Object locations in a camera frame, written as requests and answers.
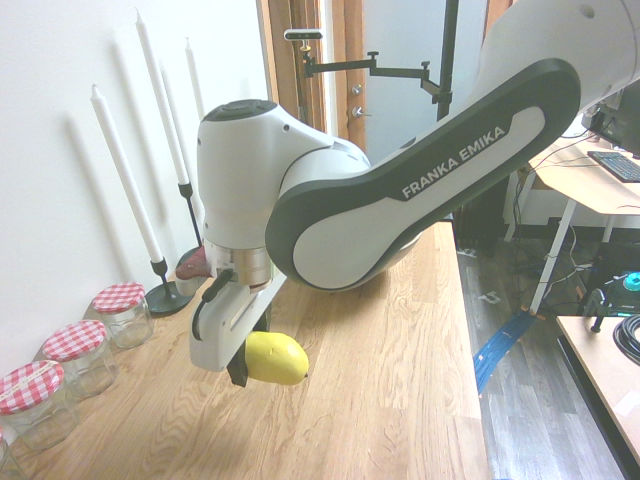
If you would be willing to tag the black oil radiator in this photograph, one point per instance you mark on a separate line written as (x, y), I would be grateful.
(482, 230)

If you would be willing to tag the dark red wrist camera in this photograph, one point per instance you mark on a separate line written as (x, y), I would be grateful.
(192, 270)

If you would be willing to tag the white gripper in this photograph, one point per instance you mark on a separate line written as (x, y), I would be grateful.
(222, 330)

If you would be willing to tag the yellow mango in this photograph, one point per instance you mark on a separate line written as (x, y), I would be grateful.
(275, 357)

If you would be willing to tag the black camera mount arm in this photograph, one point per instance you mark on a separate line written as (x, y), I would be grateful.
(350, 65)

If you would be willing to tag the shortest white taper candle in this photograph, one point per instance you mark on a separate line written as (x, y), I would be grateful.
(195, 80)

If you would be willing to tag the white Franka Emika robot arm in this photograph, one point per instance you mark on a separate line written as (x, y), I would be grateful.
(450, 165)

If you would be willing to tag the white exterior camera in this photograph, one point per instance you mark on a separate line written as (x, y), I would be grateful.
(303, 34)

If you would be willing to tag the black keyboard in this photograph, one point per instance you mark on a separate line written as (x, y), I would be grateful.
(617, 165)

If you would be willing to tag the light wood office desk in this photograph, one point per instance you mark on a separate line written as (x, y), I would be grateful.
(575, 185)

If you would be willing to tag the light wood side table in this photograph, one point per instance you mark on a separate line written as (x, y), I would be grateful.
(600, 360)

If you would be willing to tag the black stand pole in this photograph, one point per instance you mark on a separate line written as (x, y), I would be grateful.
(446, 50)

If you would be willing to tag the blue floor tape strip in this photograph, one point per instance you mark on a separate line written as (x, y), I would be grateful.
(505, 345)

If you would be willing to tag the medium white taper candle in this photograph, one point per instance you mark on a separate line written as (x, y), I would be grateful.
(127, 175)

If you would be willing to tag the tallest white taper candle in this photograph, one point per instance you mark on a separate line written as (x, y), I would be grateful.
(160, 95)

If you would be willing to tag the black computer monitor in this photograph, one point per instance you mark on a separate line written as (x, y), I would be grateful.
(620, 120)

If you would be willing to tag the teal round device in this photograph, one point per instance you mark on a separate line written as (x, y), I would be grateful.
(632, 281)

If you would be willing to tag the black candle holder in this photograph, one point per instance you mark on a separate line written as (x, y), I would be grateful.
(190, 210)
(162, 300)

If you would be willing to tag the glass jar red checkered lid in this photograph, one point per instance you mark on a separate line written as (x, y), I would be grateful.
(37, 405)
(125, 315)
(80, 355)

